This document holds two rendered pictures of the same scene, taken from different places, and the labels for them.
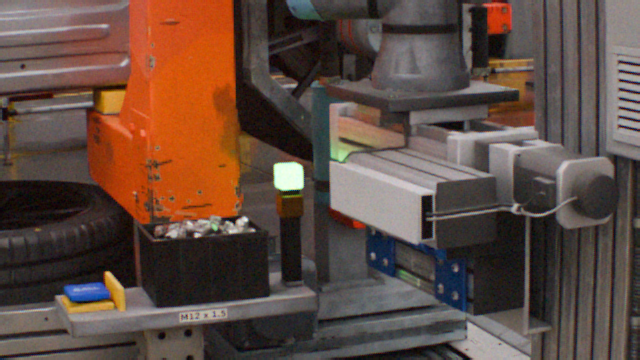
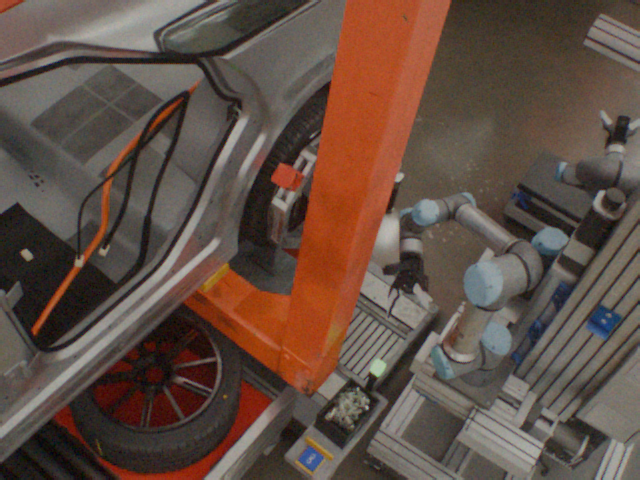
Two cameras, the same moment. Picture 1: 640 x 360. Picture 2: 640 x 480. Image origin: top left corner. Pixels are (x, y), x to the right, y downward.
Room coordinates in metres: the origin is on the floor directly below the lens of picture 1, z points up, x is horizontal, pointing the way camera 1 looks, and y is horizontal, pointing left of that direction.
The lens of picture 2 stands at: (1.49, 1.21, 3.05)
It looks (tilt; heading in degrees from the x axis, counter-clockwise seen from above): 52 degrees down; 318
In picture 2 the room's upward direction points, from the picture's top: 12 degrees clockwise
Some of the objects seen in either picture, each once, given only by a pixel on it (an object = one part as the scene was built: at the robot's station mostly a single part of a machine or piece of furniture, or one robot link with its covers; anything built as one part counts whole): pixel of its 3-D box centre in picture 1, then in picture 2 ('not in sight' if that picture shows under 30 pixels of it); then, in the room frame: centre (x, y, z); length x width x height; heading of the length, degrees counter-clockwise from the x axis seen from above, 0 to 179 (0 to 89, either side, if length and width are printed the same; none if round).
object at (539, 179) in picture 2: not in sight; (552, 204); (2.76, -1.57, 0.17); 0.43 x 0.36 x 0.34; 22
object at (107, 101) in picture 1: (126, 98); (203, 267); (2.92, 0.42, 0.71); 0.14 x 0.14 x 0.05; 20
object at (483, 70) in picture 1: (479, 38); (391, 197); (2.81, -0.34, 0.83); 0.04 x 0.04 x 0.16
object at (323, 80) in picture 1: (328, 45); not in sight; (2.69, -0.02, 0.83); 0.04 x 0.04 x 0.16
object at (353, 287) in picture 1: (340, 241); (273, 243); (3.13, -0.05, 0.32); 0.40 x 0.30 x 0.28; 110
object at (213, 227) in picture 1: (202, 256); (346, 413); (2.23, 0.20, 0.51); 0.20 x 0.14 x 0.13; 108
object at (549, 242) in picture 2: not in sight; (548, 248); (2.25, -0.62, 0.98); 0.13 x 0.12 x 0.14; 38
